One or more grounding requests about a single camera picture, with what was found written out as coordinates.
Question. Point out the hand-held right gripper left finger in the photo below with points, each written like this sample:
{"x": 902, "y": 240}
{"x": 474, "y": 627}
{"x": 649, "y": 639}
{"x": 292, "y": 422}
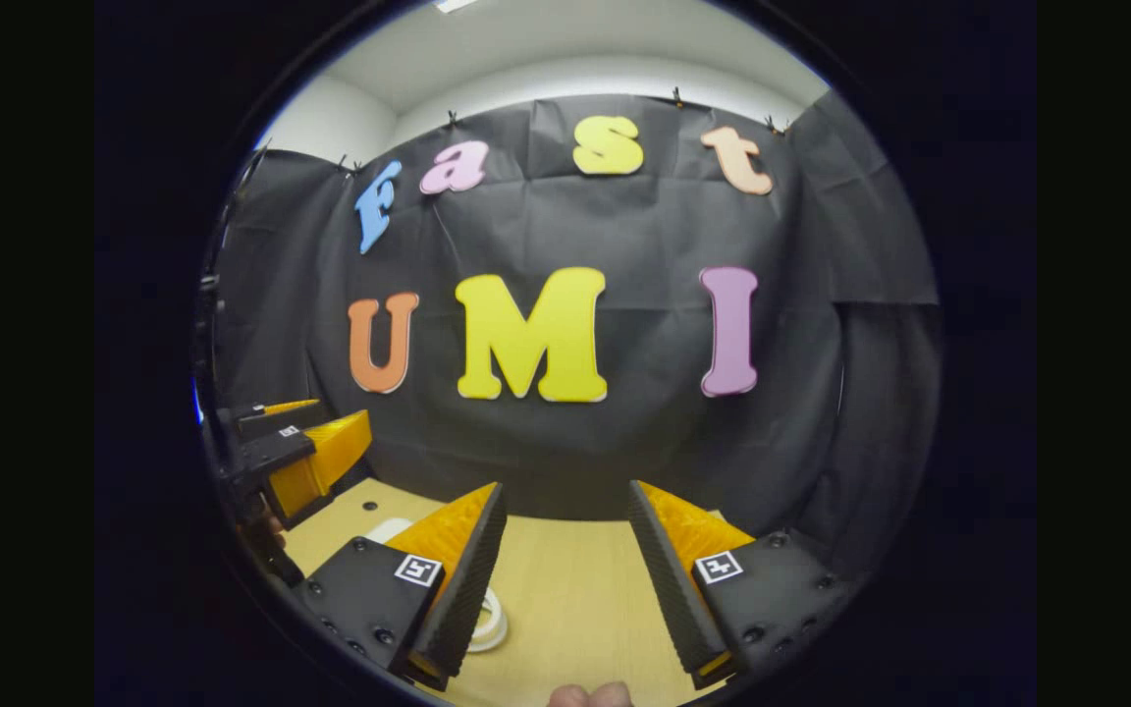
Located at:
{"x": 462, "y": 579}

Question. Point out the white suitcase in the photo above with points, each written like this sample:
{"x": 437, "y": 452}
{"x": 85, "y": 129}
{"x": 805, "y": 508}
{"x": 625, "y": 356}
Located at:
{"x": 391, "y": 530}

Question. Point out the ceiling light panel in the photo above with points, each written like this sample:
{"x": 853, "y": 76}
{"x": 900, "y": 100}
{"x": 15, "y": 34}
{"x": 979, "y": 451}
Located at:
{"x": 455, "y": 4}

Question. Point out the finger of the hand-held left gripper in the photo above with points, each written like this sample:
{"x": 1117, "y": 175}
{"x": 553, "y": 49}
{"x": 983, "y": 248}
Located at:
{"x": 271, "y": 454}
{"x": 271, "y": 424}

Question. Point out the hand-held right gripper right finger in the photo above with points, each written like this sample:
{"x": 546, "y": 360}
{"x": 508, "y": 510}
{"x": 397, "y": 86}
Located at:
{"x": 669, "y": 579}

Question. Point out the black backdrop cloth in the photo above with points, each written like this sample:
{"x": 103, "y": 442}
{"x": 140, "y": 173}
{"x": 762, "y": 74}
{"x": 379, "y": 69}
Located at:
{"x": 575, "y": 452}

